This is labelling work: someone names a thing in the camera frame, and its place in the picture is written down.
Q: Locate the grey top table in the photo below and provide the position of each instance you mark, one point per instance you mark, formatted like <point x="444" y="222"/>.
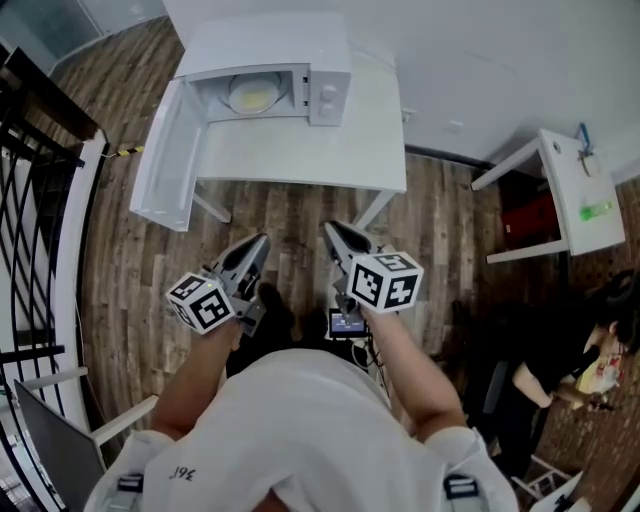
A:
<point x="55" y="450"/>

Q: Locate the person's left black shoe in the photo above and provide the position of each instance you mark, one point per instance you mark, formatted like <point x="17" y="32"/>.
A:
<point x="275" y="305"/>

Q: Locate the yellow black striped tape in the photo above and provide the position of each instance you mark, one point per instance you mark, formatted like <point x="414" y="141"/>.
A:
<point x="130" y="151"/>

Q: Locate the person's right black shoe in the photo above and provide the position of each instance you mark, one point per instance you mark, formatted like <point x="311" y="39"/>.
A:
<point x="314" y="325"/>

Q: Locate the small white table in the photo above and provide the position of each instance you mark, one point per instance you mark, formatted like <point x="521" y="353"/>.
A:
<point x="590" y="210"/>

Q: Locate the person's black trousers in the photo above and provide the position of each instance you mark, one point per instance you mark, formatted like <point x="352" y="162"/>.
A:
<point x="280" y="340"/>

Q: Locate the yellow box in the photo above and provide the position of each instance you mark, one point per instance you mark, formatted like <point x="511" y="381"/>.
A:
<point x="597" y="375"/>

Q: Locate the person's white shirt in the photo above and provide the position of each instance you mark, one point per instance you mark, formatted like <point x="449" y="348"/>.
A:
<point x="300" y="440"/>

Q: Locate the pale yellow shredded food pile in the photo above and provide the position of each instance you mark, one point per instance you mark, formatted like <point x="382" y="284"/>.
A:
<point x="256" y="100"/>

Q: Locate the small black screen device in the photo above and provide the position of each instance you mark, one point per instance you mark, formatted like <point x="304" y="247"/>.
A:
<point x="347" y="324"/>

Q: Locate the black stair railing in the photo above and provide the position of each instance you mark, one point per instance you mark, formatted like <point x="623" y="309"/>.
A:
<point x="40" y="90"/>

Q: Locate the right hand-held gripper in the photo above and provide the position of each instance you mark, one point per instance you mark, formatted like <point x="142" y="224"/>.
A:
<point x="385" y="282"/>

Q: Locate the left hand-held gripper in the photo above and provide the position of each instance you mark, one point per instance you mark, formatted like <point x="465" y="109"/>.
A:
<point x="202" y="307"/>

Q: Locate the person's right forearm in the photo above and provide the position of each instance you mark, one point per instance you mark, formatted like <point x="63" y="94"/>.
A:
<point x="410" y="380"/>

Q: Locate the white microwave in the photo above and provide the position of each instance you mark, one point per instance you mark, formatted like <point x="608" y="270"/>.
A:
<point x="260" y="45"/>

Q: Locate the frosted glass partition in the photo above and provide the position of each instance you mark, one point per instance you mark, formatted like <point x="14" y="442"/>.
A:
<point x="65" y="25"/>

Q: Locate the white plate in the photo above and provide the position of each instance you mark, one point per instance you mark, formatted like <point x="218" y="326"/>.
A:
<point x="237" y="92"/>

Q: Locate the green bottle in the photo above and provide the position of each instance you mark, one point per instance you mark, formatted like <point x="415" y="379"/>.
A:
<point x="596" y="210"/>

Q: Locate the person's black shoe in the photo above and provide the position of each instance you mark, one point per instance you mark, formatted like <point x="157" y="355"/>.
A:
<point x="314" y="325"/>
<point x="275" y="305"/>

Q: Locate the red box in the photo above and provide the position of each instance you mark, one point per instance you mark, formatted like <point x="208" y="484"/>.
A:
<point x="530" y="220"/>

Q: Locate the person's left forearm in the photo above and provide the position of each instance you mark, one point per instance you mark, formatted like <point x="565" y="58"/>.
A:
<point x="195" y="390"/>

